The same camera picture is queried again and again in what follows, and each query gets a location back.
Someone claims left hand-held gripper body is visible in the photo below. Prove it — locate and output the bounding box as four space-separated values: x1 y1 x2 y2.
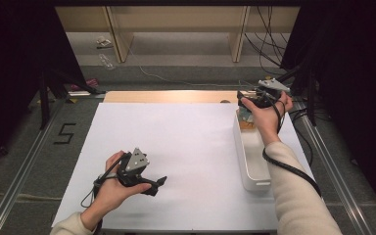
117 147 154 188

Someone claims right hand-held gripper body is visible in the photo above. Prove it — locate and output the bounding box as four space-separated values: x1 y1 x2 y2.
243 77 291 110

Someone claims white plastic bin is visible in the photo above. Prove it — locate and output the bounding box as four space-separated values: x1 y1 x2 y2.
233 107 287 193

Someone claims person's right hand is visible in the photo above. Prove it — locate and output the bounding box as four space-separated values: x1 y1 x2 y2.
241 91 294 146

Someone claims person's left hand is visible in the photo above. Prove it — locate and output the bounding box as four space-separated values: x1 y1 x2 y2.
79 150 153 231

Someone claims white table sheet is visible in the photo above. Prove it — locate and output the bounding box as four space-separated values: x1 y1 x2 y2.
51 102 316 233

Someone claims black metal stand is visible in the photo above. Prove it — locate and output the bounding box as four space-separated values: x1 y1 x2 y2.
38 70 107 131
275 63 317 127

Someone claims wooden table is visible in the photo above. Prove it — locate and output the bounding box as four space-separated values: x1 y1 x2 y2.
103 90 259 104

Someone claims black curtain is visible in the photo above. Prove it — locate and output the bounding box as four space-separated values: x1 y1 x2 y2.
280 0 376 213
0 0 87 170

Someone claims pink cloth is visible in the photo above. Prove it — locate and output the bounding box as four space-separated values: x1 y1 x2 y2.
70 77 99 92

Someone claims wooden shelf unit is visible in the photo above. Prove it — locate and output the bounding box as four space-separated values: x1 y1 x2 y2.
54 5 302 64

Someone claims clear plastic bottle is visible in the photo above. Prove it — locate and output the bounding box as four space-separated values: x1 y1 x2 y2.
98 53 116 71

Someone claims crumpled white paper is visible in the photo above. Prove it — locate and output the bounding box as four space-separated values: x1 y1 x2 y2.
96 35 115 50

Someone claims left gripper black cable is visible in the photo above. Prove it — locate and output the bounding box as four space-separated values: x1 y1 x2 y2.
79 153 130 235

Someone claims hanging black cable bundle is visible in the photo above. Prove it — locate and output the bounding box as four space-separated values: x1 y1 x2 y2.
244 5 295 76

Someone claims metal floor rail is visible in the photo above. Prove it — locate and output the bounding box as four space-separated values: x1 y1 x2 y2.
293 97 373 235
0 97 63 235

